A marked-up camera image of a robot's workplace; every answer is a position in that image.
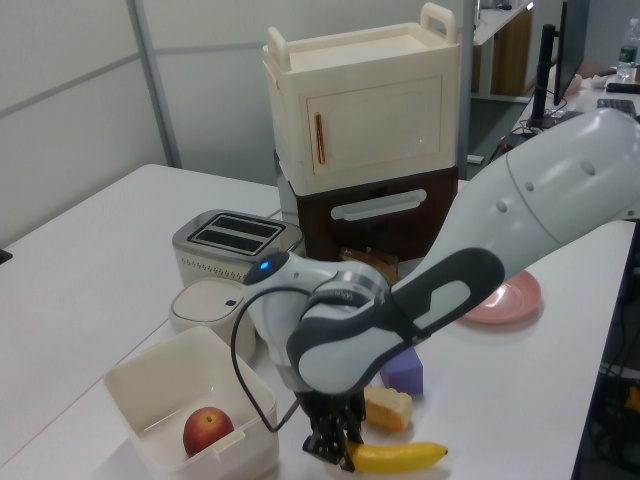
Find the purple foam cube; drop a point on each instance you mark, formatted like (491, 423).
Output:
(405, 372)

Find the white open plastic container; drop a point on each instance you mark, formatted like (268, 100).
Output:
(165, 380)

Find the silver two-slot toaster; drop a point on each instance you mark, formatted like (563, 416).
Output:
(210, 260)

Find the pink plate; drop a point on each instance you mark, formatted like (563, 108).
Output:
(510, 300)

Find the clear plastic bottle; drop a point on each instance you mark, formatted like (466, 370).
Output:
(627, 50)

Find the black keyboard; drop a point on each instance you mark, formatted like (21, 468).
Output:
(616, 105)

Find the small cream lidded bin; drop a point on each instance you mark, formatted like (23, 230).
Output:
(205, 307)

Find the red apple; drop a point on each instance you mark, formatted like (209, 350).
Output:
(207, 430)

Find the black computer monitor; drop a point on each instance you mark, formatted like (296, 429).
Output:
(567, 55)

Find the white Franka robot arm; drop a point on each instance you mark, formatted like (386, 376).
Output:
(525, 200)

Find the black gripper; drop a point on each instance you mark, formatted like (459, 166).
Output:
(330, 415)

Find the wooden shelf unit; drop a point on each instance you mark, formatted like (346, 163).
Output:
(510, 50)

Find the yellow toy banana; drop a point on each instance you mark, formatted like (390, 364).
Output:
(400, 455)

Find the black monitor stand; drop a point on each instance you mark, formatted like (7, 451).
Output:
(544, 75)

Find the bread piece with orange crust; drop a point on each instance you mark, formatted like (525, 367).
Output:
(387, 407)

